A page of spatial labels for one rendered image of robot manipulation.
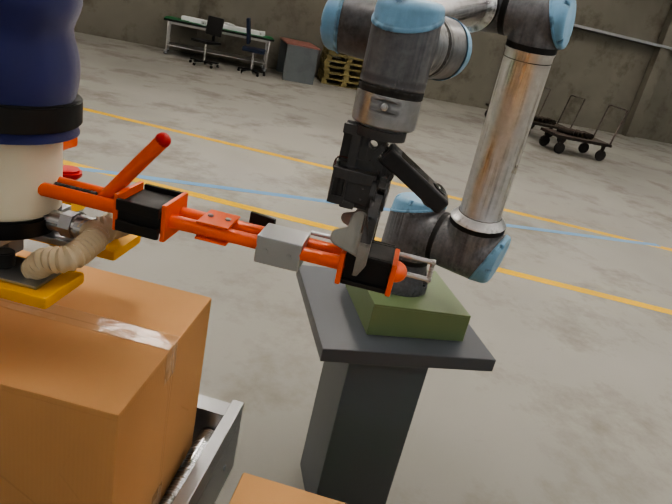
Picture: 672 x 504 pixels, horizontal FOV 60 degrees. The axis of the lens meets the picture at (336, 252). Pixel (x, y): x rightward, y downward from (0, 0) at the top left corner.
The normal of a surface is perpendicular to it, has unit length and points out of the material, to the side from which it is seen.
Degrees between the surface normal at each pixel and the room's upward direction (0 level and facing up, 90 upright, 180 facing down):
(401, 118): 90
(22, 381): 0
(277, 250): 90
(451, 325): 90
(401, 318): 90
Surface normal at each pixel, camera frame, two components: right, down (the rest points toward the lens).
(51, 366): 0.20, -0.90
